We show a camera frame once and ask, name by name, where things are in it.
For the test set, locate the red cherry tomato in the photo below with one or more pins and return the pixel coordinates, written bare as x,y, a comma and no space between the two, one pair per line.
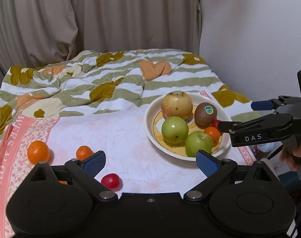
111,181
216,124

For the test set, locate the large yellow apple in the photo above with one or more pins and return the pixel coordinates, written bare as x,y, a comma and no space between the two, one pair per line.
177,105

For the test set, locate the cream plate with cartoon print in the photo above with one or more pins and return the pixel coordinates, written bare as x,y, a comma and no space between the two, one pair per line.
150,129

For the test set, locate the white plastic bag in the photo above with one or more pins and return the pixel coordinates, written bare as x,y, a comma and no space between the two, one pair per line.
266,148

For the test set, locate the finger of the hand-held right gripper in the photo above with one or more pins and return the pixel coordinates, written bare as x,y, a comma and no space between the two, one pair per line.
262,105
254,125

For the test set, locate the brown kiwi with green sticker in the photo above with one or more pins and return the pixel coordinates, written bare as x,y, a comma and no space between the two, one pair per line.
205,115

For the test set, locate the large orange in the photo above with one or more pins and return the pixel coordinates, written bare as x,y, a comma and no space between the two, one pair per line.
63,182
38,152

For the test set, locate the person's right hand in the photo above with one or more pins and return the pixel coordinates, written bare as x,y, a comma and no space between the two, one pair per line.
289,157

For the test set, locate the pink floral tablecloth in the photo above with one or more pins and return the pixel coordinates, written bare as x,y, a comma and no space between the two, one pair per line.
120,138

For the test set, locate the small mandarin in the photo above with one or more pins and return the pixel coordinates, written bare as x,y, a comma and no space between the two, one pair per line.
212,134
83,152

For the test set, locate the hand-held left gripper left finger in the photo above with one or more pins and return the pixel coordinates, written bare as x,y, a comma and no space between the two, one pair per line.
94,163

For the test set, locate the beige curtain panel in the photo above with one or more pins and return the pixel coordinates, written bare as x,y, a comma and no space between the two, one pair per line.
135,14
34,22

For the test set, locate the green striped floral blanket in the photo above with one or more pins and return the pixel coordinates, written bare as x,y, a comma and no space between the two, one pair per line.
115,75

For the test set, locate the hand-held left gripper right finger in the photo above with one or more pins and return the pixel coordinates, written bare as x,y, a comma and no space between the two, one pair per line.
206,163

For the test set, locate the green apple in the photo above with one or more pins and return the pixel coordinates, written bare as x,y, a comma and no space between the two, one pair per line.
174,130
199,142

